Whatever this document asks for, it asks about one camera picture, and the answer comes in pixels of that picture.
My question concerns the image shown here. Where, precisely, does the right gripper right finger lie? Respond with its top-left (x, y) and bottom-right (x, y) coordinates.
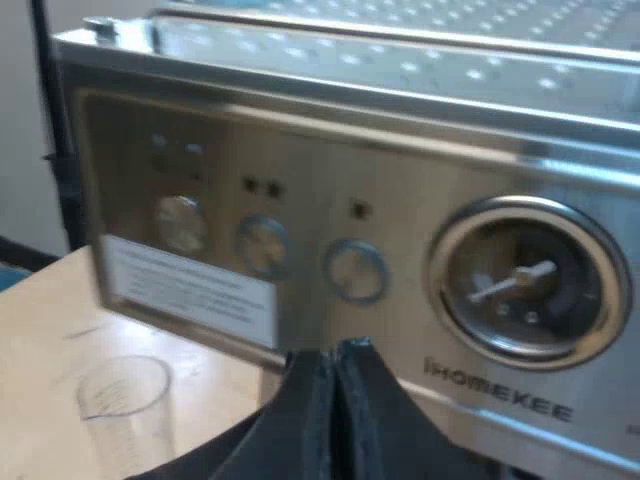
top-left (333, 336), bottom-right (506, 480)

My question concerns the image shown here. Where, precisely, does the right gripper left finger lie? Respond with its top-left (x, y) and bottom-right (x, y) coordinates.
top-left (133, 348), bottom-right (337, 480)

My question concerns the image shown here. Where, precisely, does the steel espresso machine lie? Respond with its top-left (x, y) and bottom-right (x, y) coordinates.
top-left (51, 0), bottom-right (640, 480)

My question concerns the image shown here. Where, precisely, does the clear measuring glass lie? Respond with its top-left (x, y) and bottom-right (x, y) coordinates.
top-left (76, 355), bottom-right (176, 469)

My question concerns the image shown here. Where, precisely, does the black tripod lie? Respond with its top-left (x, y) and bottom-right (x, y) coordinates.
top-left (31, 0), bottom-right (89, 251)

